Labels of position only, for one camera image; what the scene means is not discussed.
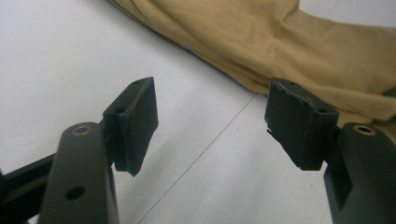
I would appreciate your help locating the tan embroidered pants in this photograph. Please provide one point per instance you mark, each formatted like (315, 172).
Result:
(280, 40)

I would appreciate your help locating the white table cover board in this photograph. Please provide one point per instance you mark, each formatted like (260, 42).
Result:
(62, 62)

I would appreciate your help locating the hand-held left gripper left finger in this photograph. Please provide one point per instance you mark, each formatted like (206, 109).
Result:
(130, 124)

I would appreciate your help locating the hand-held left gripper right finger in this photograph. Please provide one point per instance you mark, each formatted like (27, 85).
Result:
(299, 124)

